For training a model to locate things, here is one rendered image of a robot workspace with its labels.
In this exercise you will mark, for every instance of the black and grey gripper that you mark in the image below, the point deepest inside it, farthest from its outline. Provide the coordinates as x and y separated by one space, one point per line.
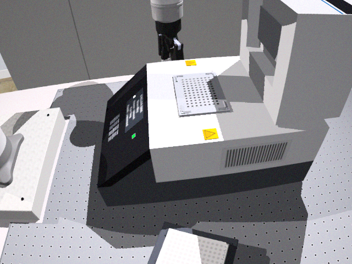
166 42

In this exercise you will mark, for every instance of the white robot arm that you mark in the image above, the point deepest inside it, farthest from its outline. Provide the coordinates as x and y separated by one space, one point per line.
164 11

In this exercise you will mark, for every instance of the white benchtop lab instrument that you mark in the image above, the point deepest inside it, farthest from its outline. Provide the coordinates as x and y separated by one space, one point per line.
186 129

